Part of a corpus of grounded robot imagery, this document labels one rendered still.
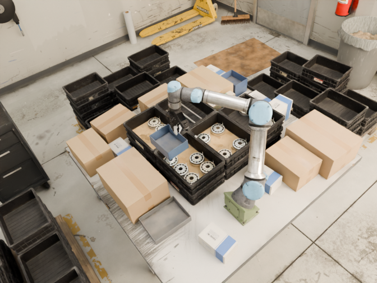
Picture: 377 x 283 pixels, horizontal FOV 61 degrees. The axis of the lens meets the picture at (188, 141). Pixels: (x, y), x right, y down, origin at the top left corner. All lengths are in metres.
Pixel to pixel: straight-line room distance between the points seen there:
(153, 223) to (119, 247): 0.84
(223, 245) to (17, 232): 1.54
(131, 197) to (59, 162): 1.81
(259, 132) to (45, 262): 1.76
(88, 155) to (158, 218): 0.69
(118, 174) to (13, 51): 3.14
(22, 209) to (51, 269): 0.54
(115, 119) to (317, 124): 1.51
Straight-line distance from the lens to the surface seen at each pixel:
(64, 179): 3.52
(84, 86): 3.76
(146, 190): 2.01
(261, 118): 1.68
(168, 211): 2.14
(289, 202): 2.19
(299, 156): 2.23
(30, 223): 2.70
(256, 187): 1.77
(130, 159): 2.20
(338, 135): 2.38
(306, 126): 2.39
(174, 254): 2.00
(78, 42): 5.17
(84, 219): 3.15
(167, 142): 2.01
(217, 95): 1.86
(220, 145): 2.29
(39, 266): 2.62
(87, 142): 2.49
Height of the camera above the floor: 2.51
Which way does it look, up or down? 46 degrees down
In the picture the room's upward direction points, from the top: 7 degrees counter-clockwise
